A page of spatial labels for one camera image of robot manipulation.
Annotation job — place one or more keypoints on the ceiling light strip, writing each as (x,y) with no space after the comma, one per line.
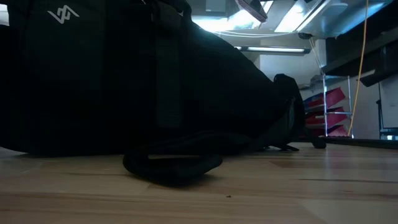
(275,49)

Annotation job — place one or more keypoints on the black metal table frame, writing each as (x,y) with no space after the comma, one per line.
(367,142)

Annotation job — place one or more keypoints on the black backpack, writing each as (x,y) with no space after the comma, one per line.
(124,77)

